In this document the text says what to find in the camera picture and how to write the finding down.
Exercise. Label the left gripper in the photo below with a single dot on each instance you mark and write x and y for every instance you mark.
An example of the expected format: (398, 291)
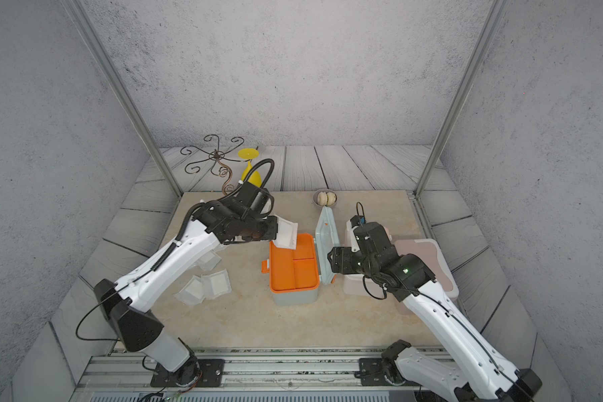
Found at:
(272, 232)

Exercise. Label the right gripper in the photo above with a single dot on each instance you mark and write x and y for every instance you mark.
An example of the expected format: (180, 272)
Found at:
(342, 255)

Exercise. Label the orange tray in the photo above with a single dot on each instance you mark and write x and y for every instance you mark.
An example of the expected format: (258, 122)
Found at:
(293, 270)

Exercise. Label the grey orange medicine box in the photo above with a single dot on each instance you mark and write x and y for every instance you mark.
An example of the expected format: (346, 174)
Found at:
(325, 238)

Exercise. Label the gauze packet from grey box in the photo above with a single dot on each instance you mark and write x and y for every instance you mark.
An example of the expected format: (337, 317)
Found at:
(208, 262)

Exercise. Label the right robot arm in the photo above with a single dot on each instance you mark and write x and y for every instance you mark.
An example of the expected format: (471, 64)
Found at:
(481, 374)

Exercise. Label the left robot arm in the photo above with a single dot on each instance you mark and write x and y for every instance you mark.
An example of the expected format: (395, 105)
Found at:
(240, 217)

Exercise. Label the grey round object behind box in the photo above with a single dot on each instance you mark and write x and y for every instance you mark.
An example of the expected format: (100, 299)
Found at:
(325, 198)

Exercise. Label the yellow plastic wine glass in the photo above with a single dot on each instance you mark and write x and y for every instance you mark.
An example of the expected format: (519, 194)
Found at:
(248, 155)

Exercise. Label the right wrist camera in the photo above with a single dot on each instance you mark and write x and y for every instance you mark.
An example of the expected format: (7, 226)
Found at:
(357, 220)

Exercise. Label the brown wire glass rack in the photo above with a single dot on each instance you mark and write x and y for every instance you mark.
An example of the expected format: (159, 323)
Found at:
(212, 163)

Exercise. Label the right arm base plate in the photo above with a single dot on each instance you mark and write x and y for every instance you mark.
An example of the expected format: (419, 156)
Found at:
(375, 372)

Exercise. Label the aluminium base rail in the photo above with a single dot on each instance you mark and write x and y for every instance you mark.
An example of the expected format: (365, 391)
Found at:
(254, 374)

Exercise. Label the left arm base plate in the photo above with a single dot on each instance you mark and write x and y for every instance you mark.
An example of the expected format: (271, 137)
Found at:
(202, 373)

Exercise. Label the right aluminium frame post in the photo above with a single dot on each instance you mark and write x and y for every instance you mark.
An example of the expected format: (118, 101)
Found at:
(474, 64)

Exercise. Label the aluminium frame post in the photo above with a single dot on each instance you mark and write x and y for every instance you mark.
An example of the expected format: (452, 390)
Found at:
(99, 53)
(474, 64)

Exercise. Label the left aluminium frame post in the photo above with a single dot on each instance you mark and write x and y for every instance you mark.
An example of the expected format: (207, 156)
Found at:
(99, 53)

